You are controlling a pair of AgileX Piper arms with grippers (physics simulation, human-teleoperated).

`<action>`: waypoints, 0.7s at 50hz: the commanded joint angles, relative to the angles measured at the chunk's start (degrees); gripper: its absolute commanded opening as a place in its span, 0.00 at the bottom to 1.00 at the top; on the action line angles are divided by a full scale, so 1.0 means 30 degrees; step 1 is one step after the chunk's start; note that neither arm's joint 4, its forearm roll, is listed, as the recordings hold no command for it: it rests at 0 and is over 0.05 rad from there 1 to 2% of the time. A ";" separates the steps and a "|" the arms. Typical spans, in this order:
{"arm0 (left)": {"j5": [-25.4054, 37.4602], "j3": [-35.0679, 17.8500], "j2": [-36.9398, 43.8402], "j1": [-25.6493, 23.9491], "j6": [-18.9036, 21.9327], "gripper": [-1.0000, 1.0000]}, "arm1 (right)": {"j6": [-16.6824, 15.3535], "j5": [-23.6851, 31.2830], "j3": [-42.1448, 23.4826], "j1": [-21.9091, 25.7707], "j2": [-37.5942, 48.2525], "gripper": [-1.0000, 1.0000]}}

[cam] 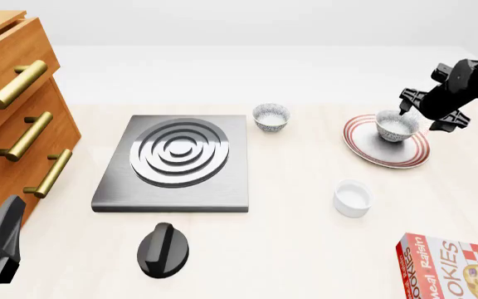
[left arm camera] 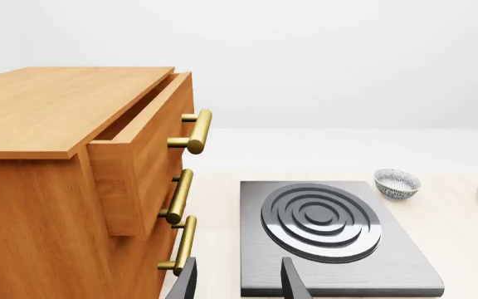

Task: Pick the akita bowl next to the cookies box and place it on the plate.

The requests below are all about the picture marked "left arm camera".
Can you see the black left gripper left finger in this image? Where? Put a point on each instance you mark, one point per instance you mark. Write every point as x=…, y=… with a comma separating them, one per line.
x=184, y=283

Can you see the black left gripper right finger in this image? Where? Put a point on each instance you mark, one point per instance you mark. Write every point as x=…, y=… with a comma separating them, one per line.
x=291, y=281

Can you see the flat black stove plate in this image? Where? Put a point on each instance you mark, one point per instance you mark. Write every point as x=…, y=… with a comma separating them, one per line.
x=322, y=236

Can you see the patterned black white bowl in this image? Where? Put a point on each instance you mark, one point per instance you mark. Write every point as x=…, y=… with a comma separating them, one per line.
x=396, y=184

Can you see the closed wooden drawer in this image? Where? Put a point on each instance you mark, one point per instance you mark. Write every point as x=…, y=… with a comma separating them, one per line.
x=162, y=222
x=139, y=268

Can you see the open wooden drawer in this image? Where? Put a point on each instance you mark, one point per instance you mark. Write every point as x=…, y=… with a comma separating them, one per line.
x=139, y=162

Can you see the wooden cabinet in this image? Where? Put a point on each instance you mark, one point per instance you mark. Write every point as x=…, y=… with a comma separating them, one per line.
x=35, y=162

